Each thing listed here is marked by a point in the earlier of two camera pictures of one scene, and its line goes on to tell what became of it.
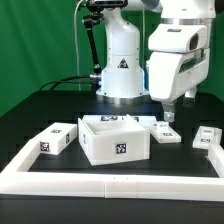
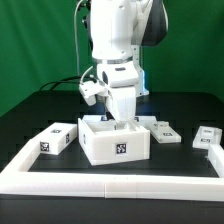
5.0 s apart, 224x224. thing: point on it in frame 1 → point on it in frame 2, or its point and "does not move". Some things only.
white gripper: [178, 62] → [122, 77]
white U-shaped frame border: [58, 184] does not move
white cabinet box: [114, 141] does not move
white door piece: [207, 136] does not move
